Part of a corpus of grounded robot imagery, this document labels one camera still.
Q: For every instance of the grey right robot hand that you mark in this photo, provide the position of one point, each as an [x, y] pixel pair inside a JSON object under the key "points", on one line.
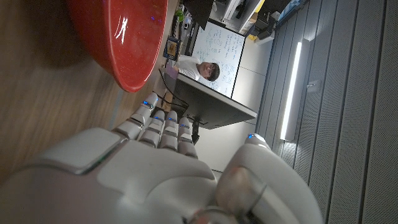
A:
{"points": [[149, 183]]}

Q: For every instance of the red bowl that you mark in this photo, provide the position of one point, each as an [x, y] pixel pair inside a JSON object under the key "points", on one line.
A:
{"points": [[130, 40]]}

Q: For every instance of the black computer monitor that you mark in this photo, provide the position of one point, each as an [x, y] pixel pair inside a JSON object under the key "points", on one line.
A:
{"points": [[208, 105]]}

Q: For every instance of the person in white t-shirt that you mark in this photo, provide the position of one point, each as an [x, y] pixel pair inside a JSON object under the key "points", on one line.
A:
{"points": [[192, 68]]}

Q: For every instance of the yellow card box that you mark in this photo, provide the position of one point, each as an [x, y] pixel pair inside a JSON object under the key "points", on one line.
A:
{"points": [[172, 48]]}

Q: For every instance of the whiteboard with writing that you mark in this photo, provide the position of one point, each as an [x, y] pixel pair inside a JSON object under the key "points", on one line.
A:
{"points": [[222, 46]]}

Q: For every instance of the long ceiling light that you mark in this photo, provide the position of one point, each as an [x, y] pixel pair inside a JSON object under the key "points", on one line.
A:
{"points": [[290, 93]]}

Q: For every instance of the green round object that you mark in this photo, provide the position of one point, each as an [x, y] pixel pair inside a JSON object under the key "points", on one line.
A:
{"points": [[179, 15]]}

